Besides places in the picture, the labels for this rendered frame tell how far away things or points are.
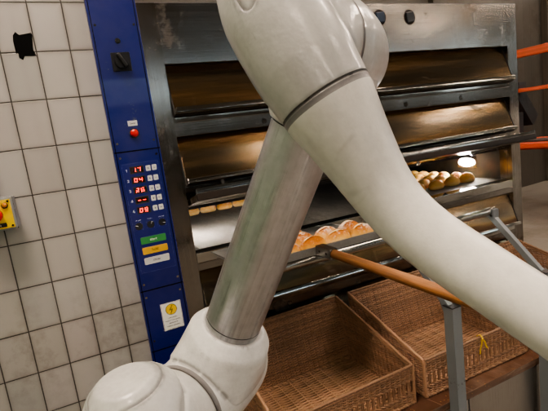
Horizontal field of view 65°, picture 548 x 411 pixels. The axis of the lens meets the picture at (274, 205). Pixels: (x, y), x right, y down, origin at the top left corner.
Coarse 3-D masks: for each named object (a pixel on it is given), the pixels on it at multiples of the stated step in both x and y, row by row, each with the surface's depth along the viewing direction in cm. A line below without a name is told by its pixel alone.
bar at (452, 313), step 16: (496, 208) 178; (496, 224) 177; (512, 240) 172; (320, 256) 145; (528, 256) 166; (544, 272) 161; (448, 304) 144; (448, 320) 144; (448, 336) 145; (448, 352) 147; (448, 368) 148; (464, 368) 146; (544, 368) 168; (464, 384) 147; (544, 384) 170; (464, 400) 148; (544, 400) 171
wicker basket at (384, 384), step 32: (288, 320) 180; (320, 320) 186; (352, 320) 181; (288, 352) 177; (320, 352) 183; (352, 352) 186; (384, 352) 165; (288, 384) 174; (320, 384) 171; (352, 384) 168; (384, 384) 146
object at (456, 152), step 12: (480, 144) 203; (492, 144) 206; (504, 144) 213; (420, 156) 188; (432, 156) 191; (444, 156) 200; (456, 156) 221; (324, 180) 185; (216, 192) 151; (228, 192) 153; (240, 192) 154; (192, 204) 157
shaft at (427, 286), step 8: (336, 256) 133; (344, 256) 129; (352, 256) 127; (352, 264) 126; (360, 264) 122; (368, 264) 119; (376, 264) 117; (376, 272) 116; (384, 272) 113; (392, 272) 110; (400, 272) 108; (392, 280) 111; (400, 280) 107; (408, 280) 105; (416, 280) 103; (424, 280) 101; (416, 288) 103; (424, 288) 100; (432, 288) 98; (440, 288) 96; (440, 296) 96; (448, 296) 94; (464, 304) 90
